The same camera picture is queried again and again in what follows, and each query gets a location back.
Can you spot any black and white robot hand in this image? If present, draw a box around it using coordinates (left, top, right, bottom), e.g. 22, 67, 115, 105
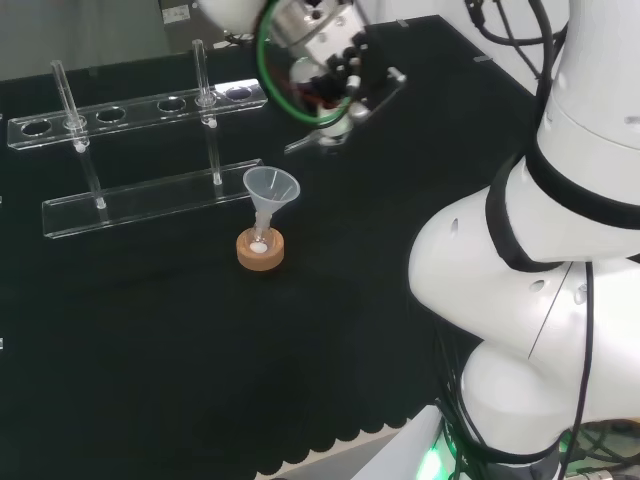
272, 3, 408, 149

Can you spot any translucent plastic funnel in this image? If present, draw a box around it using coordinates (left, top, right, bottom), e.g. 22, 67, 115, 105
242, 166, 302, 235

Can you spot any clear acrylic funnel stand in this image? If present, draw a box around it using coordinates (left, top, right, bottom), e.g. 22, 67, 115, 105
6, 39, 269, 240

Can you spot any grey metal cabinet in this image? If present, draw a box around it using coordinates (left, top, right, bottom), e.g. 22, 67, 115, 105
158, 0, 227, 54

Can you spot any small round-bottom glass flask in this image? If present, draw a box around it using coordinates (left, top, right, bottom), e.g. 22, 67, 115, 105
249, 212, 276, 256

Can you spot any black table cloth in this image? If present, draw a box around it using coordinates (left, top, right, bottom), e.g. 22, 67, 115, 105
0, 14, 554, 480

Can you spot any green cable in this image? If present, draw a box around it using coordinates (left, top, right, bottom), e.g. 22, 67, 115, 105
255, 0, 354, 127

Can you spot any black cable bundle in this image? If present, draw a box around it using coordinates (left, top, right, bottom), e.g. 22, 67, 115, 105
463, 0, 572, 101

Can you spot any cork ring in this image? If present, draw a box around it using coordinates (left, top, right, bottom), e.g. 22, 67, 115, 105
235, 227, 287, 274

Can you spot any long black cable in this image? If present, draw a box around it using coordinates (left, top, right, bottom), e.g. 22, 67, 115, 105
562, 259, 597, 454

